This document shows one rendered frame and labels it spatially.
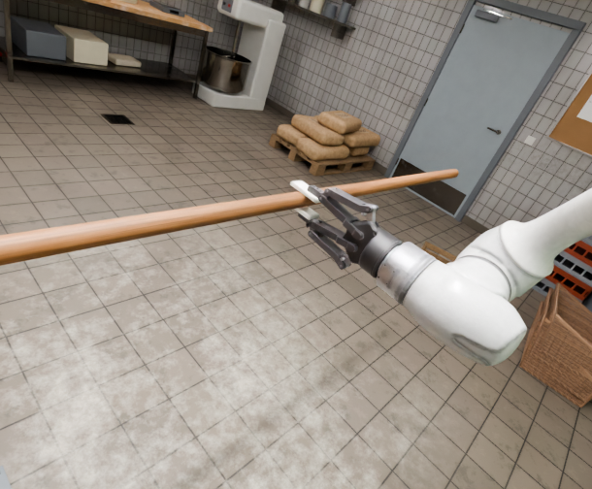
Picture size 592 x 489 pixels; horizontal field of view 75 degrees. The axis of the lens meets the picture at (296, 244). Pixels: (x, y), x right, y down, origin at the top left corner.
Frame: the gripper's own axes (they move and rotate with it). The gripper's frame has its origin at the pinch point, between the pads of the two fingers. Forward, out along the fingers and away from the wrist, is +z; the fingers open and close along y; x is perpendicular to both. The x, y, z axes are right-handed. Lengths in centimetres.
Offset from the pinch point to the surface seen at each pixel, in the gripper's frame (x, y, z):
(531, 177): 413, 40, 23
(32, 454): -34, 119, 44
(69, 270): 9, 119, 130
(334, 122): 310, 63, 210
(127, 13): 172, 34, 416
